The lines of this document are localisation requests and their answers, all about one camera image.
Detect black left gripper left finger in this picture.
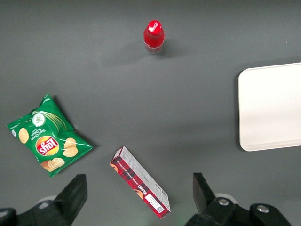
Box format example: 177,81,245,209
0,174,88,226

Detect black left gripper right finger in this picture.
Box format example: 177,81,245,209
184,172,293,226

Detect red tartan cookie box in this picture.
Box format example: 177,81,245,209
109,145,171,219

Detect white rectangular tray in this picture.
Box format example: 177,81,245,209
238,62,301,152

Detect green Lay's chips bag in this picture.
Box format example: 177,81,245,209
6,93,94,178

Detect red soda bottle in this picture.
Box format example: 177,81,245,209
143,20,165,55

